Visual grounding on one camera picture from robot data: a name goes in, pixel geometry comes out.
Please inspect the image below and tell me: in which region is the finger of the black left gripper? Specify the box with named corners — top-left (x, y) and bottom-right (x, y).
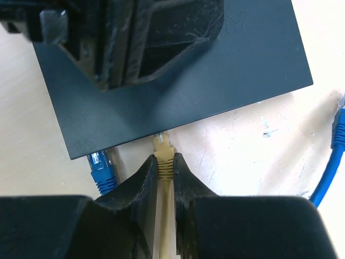
top-left (129, 1), bottom-right (224, 84)

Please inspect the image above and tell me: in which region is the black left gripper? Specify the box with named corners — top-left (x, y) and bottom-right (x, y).
top-left (1, 0), bottom-right (135, 91)

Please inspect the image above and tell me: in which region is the yellow ethernet cable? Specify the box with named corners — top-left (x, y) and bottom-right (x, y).
top-left (152, 131), bottom-right (176, 259)

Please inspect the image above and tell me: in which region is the black network switch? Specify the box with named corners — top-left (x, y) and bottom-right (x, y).
top-left (33, 1), bottom-right (313, 159)

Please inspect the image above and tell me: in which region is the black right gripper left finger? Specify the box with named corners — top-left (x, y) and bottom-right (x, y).
top-left (1, 155), bottom-right (158, 258)

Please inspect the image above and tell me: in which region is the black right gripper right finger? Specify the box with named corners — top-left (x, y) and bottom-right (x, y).
top-left (173, 153), bottom-right (337, 258)

